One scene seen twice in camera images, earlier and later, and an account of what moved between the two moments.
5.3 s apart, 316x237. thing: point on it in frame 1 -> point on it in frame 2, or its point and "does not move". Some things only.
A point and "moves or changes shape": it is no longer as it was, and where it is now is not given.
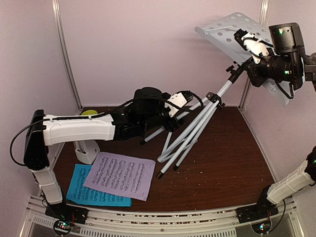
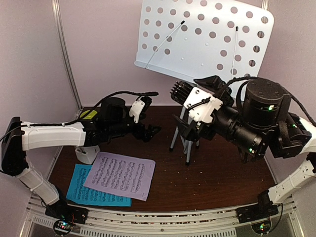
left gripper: (174, 124) -> (147, 135)
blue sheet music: (80, 194) does not move
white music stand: (219, 34) moves or changes shape
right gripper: (258, 77) -> (189, 132)
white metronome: (86, 150) does not move
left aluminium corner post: (56, 8) does not move
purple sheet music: (125, 176) does not move
